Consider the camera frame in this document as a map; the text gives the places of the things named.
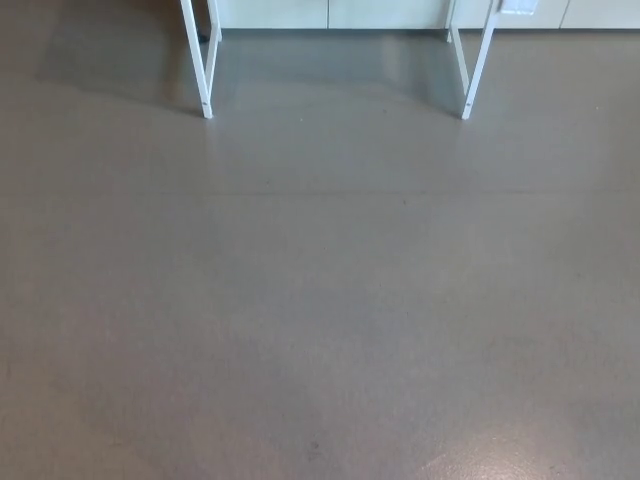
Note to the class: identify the white low cabinet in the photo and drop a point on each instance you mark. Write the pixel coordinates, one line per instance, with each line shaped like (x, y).
(390, 12)

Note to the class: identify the white metal-frame table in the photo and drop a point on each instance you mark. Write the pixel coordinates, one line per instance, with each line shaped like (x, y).
(205, 90)

